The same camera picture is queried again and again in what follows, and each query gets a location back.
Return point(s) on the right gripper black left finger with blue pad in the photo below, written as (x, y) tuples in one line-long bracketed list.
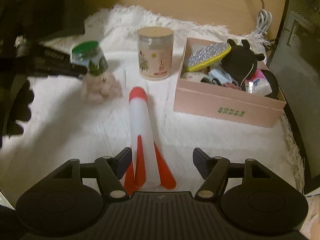
[(110, 170)]

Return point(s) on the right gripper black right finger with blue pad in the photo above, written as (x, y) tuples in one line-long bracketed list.
[(214, 171)]

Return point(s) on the red white foam rocket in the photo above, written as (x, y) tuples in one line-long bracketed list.
[(148, 167)]

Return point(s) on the pink fluffy scrunchie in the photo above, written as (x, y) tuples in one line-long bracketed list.
[(96, 89)]

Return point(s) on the light blue tissue pack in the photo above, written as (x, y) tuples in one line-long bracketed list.
[(220, 75)]

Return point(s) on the white spotted soft pouch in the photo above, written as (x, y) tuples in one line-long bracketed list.
[(194, 76)]

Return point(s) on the white tissue pack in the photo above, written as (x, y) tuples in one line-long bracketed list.
[(258, 84)]

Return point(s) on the black plush toy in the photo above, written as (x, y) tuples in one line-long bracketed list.
[(241, 62)]

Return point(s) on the silver yellow scrub sponge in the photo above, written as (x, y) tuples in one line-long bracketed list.
[(206, 56)]

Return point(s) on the green lid glass jar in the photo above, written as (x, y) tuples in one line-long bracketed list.
[(90, 55)]

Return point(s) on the pink cardboard box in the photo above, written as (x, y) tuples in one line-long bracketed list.
[(226, 103)]

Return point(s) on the white fluffy rug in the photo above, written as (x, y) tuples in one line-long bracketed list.
[(63, 127)]

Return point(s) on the tan lid clear canister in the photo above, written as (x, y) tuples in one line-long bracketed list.
[(155, 49)]

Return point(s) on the black computer tower case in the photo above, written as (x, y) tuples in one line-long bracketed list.
[(295, 63)]

